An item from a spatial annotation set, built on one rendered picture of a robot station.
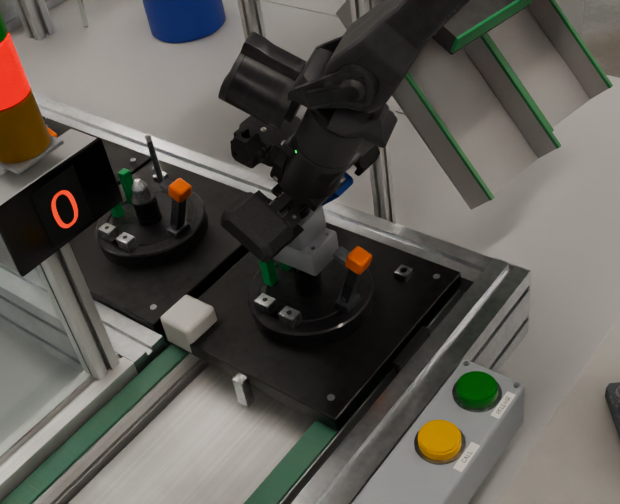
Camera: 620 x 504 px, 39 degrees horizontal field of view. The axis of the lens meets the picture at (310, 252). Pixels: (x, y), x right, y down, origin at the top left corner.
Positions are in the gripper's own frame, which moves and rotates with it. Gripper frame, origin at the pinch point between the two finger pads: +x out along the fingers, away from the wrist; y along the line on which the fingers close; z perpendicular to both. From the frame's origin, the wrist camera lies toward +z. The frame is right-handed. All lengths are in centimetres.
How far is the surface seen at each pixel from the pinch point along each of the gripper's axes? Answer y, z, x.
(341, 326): 2.9, -11.6, 5.5
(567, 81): -46.4, -11.9, 2.3
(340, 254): 0.3, -6.9, -0.6
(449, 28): -20.5, 0.0, -13.8
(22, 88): 18.1, 19.1, -14.7
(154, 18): -52, 59, 57
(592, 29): -240, -1, 128
